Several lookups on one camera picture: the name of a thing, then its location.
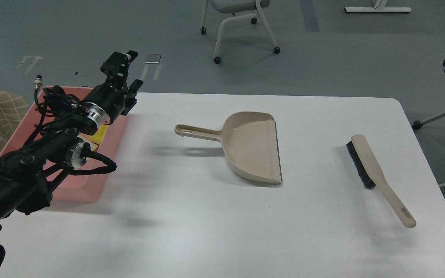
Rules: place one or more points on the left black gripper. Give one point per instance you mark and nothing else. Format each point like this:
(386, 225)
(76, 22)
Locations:
(104, 104)

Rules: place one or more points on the yellow sponge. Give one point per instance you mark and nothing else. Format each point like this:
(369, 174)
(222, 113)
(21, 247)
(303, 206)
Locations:
(98, 137)

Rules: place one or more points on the beige plastic dustpan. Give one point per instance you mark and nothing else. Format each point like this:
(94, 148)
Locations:
(249, 142)

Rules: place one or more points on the beige hand brush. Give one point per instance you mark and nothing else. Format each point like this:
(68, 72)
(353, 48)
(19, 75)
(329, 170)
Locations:
(372, 176)

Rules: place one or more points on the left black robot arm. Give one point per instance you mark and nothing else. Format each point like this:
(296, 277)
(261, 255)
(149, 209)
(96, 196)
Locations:
(54, 150)

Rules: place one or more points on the grey floor plate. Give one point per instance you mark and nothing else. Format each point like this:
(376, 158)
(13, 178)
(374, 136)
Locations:
(153, 58)

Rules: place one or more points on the white office chair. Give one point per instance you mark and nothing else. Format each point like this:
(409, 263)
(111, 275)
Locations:
(239, 10)

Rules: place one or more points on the white desk base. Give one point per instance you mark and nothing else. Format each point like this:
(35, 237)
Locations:
(378, 7)

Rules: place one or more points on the grey stand leg right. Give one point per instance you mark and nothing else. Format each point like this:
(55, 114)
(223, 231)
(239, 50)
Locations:
(417, 125)

